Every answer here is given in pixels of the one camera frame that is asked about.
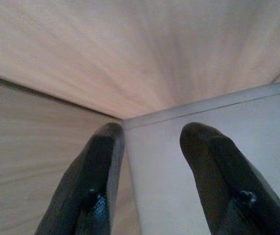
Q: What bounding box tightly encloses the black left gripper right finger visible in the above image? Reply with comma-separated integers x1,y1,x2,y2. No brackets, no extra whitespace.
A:
179,122,280,235

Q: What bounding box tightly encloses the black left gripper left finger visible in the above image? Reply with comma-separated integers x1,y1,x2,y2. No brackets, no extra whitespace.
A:
33,122,126,235

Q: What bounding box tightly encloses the wood sink cabinet panel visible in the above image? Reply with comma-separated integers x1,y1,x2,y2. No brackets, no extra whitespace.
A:
0,0,280,120

